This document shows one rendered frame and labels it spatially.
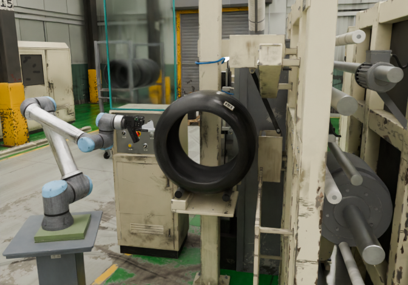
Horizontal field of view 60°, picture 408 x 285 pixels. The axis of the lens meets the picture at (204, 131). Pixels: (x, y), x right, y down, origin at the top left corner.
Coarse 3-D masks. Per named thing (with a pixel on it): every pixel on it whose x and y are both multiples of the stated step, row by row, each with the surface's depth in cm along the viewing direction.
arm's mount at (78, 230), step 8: (72, 216) 237; (80, 216) 237; (88, 216) 237; (72, 224) 225; (80, 224) 225; (88, 224) 231; (40, 232) 214; (48, 232) 214; (56, 232) 214; (64, 232) 214; (72, 232) 214; (80, 232) 214; (40, 240) 210; (48, 240) 211; (56, 240) 212; (64, 240) 212
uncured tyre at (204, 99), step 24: (192, 96) 193; (216, 96) 192; (168, 120) 195; (240, 120) 189; (168, 144) 225; (240, 144) 190; (168, 168) 201; (192, 168) 228; (216, 168) 226; (240, 168) 193; (192, 192) 205; (216, 192) 202
